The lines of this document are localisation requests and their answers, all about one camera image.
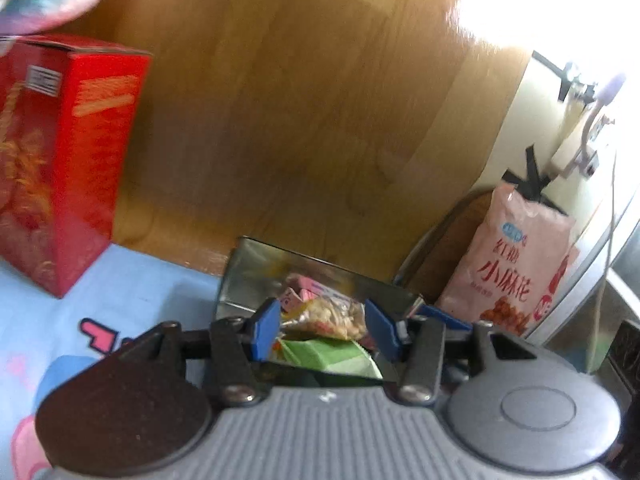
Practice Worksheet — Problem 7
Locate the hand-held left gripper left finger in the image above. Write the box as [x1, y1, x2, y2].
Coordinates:
[117, 297, 282, 408]

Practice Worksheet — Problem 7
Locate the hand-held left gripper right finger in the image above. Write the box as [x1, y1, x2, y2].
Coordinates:
[364, 299, 538, 407]

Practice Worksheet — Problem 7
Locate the clear peanut snack packet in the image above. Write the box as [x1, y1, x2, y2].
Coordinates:
[280, 294, 369, 342]

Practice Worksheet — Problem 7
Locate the dark metal tin box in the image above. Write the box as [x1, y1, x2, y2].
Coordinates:
[215, 236, 427, 382]

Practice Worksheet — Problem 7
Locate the pink small snack packet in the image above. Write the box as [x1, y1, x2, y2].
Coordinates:
[281, 272, 352, 313]

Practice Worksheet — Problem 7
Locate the green snack packet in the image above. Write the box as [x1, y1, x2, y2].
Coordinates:
[272, 336, 385, 380]

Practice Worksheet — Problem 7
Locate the pink snack bag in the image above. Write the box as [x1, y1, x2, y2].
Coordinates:
[434, 182, 583, 339]

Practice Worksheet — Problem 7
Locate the printed blanket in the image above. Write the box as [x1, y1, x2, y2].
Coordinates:
[0, 242, 236, 480]

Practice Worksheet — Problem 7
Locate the black tape piece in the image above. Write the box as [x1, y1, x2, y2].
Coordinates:
[501, 144, 562, 207]
[531, 50, 597, 102]

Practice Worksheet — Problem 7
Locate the wooden headboard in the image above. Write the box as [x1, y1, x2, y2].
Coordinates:
[65, 0, 536, 282]

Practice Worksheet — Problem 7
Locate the white power strip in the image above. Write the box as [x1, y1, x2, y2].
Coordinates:
[547, 130, 601, 179]

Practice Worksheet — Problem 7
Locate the red gift box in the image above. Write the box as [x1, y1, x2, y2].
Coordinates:
[0, 35, 153, 300]

